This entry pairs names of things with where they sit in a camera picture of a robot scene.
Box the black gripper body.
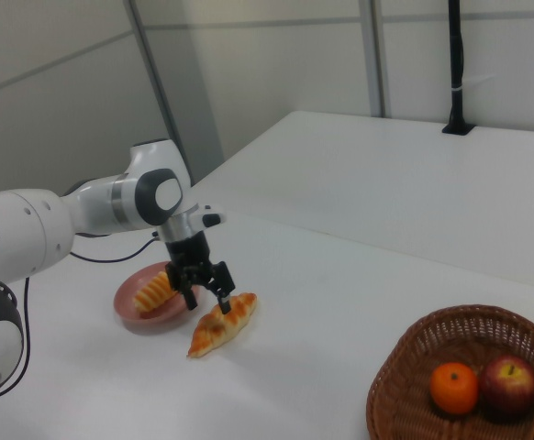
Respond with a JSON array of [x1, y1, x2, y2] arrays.
[[164, 228, 214, 277]]

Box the striped toy bread roll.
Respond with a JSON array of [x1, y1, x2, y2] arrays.
[[132, 269, 181, 315]]

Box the braided toy bread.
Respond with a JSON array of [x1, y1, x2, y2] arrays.
[[187, 291, 259, 359]]

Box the toy orange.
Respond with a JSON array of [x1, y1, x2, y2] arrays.
[[429, 362, 481, 416]]

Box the red toy apple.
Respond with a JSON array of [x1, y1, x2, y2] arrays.
[[477, 355, 534, 417]]

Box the pink plate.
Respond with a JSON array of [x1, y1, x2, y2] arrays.
[[113, 261, 202, 335]]

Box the brown woven basket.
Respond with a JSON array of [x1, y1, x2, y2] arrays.
[[365, 303, 534, 440]]

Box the black pole with base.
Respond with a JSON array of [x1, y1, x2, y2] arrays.
[[440, 0, 475, 137]]

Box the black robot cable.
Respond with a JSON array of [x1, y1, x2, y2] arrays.
[[0, 231, 161, 404]]

